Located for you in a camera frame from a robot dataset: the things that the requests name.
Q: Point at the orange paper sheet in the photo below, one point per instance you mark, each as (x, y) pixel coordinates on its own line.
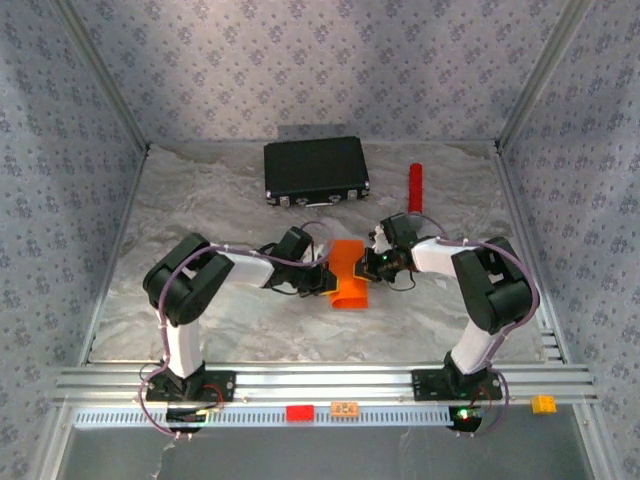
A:
(347, 262)

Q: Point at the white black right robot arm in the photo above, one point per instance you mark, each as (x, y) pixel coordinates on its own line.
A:
(475, 345)

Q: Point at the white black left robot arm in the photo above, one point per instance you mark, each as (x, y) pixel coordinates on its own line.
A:
(182, 350)

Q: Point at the red tube with silver cap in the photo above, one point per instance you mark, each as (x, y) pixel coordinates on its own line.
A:
(415, 185)

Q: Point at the black hard case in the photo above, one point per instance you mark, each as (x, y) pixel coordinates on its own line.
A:
(315, 165)

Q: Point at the orange number tag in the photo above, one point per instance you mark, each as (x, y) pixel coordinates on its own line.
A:
(344, 409)

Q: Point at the red toy brick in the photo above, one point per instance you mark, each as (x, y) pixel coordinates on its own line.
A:
(300, 413)

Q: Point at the black controller board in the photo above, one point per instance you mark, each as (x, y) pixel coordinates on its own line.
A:
(186, 417)
(465, 417)

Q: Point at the yellow toy brick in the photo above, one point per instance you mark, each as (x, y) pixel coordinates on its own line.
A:
(544, 404)

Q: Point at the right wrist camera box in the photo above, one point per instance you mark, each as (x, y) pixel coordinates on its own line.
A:
(381, 242)

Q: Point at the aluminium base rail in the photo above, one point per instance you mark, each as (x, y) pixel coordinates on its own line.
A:
(325, 380)

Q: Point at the aluminium side rail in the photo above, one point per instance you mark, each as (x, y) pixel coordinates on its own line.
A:
(515, 200)
(117, 250)

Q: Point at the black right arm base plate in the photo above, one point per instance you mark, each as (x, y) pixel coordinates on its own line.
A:
(425, 385)

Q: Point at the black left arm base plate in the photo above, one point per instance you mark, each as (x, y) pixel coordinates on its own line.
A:
(225, 386)

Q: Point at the aluminium frame post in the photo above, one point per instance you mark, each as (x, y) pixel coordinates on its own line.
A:
(541, 75)

